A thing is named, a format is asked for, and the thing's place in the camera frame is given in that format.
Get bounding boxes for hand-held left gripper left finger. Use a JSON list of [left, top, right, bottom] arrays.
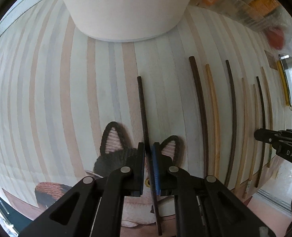
[[19, 142, 146, 237]]

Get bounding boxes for white utensil container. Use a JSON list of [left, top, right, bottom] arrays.
[[56, 0, 202, 42]]

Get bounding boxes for reddish brown knit coaster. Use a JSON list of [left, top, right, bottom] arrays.
[[35, 182, 73, 209]]

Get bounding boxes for plastic bag with orange packets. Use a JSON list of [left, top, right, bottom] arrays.
[[195, 0, 292, 34]]

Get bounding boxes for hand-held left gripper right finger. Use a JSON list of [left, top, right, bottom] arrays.
[[152, 142, 275, 237]]

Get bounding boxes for black cat knit coaster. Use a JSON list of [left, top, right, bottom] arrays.
[[83, 121, 186, 228]]

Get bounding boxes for yellow strip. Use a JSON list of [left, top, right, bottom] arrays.
[[277, 62, 292, 109]]

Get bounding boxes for red item in bag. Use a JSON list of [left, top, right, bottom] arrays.
[[266, 26, 285, 50]]

